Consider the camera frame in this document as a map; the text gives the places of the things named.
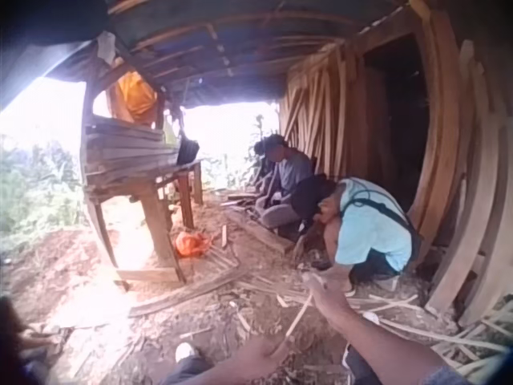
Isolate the person's right hand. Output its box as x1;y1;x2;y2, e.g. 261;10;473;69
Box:
301;269;353;319

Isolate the person's left hand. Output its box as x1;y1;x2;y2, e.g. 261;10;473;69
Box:
235;335;291;380

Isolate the thin wooden stick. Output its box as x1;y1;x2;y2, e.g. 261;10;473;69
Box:
274;293;314;355

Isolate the thick wooden beam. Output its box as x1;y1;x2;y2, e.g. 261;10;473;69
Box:
223;207;297;256

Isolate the heap of wood strips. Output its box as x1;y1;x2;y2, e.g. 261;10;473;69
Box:
234;270;513;376

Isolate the long dark wooden plank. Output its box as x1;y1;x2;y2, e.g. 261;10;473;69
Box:
127;265;251;318

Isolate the orange plastic bag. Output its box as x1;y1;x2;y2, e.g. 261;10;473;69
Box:
174;230;214;258

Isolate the row of leaning wooden planks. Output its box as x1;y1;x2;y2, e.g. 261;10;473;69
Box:
277;41;364;182

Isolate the stack of wide curved boards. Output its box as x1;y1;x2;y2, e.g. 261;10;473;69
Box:
410;3;513;328

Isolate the black hanging bag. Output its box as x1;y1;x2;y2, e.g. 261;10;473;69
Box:
175;127;201;166

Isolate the wooden workbench with stacked planks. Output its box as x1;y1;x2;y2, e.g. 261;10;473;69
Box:
79;113;205;286

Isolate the orange hanging cloth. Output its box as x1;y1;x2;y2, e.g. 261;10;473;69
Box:
114;70;160;126

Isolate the white hanging cloth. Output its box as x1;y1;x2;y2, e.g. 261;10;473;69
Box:
95;30;118;67

